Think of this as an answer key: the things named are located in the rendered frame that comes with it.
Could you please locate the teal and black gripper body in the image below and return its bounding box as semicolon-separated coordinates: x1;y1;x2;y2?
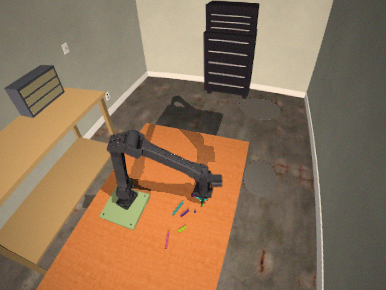
193;184;213;199

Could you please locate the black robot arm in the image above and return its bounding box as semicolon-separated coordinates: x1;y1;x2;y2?
107;130;222;210

